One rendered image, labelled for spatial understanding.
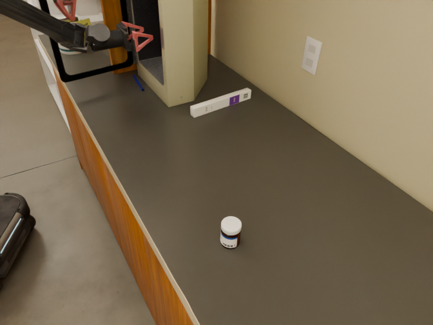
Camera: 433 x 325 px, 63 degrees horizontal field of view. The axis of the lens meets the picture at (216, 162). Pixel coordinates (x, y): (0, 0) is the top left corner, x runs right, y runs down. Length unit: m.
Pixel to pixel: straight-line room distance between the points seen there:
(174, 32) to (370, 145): 0.74
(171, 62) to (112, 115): 0.29
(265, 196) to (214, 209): 0.15
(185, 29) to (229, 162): 0.48
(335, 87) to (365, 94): 0.12
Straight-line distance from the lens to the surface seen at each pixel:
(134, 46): 1.30
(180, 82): 1.34
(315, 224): 0.95
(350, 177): 1.13
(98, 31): 1.24
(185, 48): 1.29
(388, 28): 1.10
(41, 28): 1.22
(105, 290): 1.96
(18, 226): 2.11
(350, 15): 1.18
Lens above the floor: 1.63
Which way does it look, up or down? 39 degrees down
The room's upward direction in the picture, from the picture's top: 2 degrees clockwise
